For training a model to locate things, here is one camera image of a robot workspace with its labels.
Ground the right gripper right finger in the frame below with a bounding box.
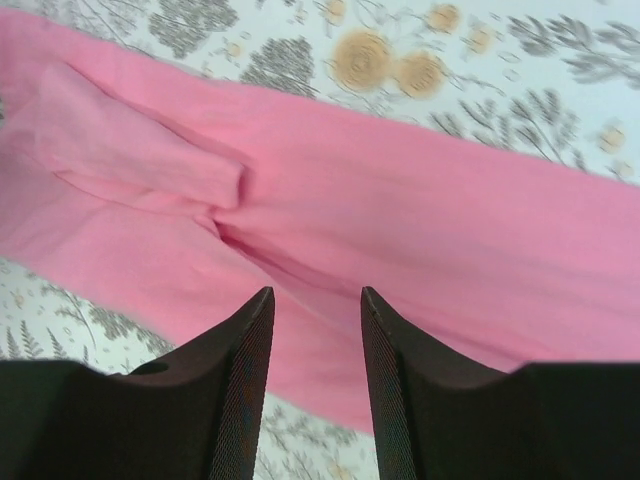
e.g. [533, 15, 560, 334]
[361, 287, 639, 480]

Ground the pink t shirt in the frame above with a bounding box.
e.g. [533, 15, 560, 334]
[1, 8, 639, 431]

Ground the floral table cloth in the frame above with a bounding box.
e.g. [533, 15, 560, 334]
[1, 1, 639, 479]

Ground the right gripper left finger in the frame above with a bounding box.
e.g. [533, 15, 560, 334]
[1, 287, 275, 480]

